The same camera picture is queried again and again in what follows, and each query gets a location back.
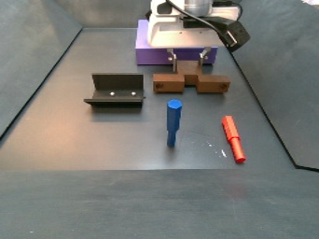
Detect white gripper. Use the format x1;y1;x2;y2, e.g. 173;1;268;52
146;0;241;72

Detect brown T-shaped block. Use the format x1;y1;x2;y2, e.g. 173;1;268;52
153;61;230;93

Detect black angle fixture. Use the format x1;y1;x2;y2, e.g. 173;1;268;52
84;73;144;106

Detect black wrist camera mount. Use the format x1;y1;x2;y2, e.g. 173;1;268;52
181;17;250;52

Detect purple base block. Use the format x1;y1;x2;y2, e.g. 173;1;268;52
134;16;217;65

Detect blue hexagonal peg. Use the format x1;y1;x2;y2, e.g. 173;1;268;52
166;99;181;147

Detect red hexagonal peg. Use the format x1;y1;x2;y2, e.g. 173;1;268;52
221;116;245;163

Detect black cable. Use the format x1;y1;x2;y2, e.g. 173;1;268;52
165;0;236;48

